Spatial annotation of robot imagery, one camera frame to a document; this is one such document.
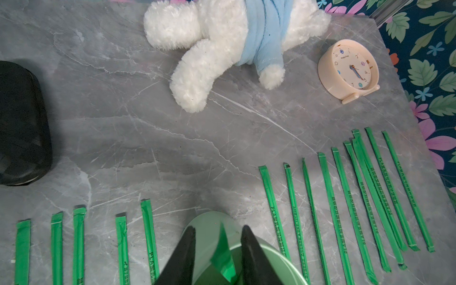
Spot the black remote control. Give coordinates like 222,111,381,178
1,61,53,186

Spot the white plush teddy bear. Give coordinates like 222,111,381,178
144,0,331,113

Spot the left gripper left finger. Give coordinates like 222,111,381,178
155,226,196,285

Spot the green straw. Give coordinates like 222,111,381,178
352,129,407,270
72,207,87,285
343,141,392,273
283,163,311,285
352,129,407,252
141,199,160,285
382,131,435,252
14,219,31,285
259,166,291,261
318,152,356,285
115,214,131,285
302,158,331,285
331,147,378,285
51,212,63,285
365,127,420,251

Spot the bundle of green wrapped straws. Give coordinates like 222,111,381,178
210,223,239,285

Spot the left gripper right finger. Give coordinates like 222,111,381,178
241,225,283,285

